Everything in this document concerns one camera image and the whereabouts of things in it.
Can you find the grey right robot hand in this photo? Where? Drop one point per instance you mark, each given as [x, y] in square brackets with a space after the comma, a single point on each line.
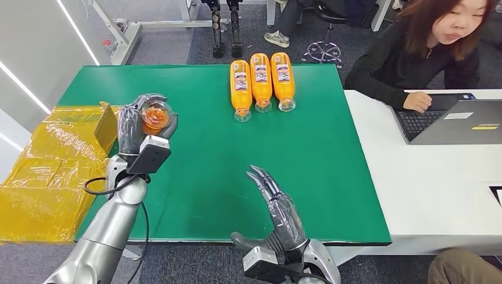
[286, 223]

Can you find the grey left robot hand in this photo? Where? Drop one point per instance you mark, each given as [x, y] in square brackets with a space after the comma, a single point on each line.
[127, 129]

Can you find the person's hand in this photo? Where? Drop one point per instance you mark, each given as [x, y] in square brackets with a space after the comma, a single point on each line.
[416, 102]

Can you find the orange juice bottle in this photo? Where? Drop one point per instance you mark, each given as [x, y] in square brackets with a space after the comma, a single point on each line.
[283, 86]
[261, 86]
[156, 117]
[240, 94]

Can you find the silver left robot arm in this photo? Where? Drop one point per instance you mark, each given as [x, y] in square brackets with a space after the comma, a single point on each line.
[106, 231]

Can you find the person at laptop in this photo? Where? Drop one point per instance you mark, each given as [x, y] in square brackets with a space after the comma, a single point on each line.
[388, 66]

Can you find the grey laptop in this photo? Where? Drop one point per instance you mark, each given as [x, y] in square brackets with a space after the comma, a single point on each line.
[455, 131]

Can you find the white desk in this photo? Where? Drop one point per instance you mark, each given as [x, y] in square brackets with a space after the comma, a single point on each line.
[431, 188]

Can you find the small red-capped object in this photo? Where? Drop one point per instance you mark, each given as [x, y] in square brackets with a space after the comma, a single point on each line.
[107, 43]

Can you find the green table mat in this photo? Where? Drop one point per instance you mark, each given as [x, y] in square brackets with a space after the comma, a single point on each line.
[215, 156]

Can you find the yellow plastic-wrapped cardboard box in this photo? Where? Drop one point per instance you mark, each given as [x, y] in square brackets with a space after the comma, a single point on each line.
[47, 176]

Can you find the chrome office chair base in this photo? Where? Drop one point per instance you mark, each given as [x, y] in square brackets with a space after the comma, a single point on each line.
[323, 53]

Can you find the seated person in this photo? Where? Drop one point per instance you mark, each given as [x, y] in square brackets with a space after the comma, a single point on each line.
[349, 11]

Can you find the black object on desk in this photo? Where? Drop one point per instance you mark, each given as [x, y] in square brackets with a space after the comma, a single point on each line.
[497, 195]

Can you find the black robot leg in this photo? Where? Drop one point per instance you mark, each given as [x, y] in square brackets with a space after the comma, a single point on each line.
[235, 31]
[217, 31]

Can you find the person's leg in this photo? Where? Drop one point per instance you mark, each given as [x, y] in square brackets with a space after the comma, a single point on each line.
[462, 268]

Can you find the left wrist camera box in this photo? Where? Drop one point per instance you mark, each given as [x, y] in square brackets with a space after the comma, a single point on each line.
[151, 155]

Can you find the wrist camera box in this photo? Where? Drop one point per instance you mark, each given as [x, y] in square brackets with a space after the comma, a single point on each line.
[151, 155]
[261, 264]

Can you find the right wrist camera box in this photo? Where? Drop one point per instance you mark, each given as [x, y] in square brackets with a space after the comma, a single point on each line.
[261, 264]

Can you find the white metal frame stand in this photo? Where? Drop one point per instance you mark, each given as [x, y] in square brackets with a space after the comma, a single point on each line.
[129, 39]

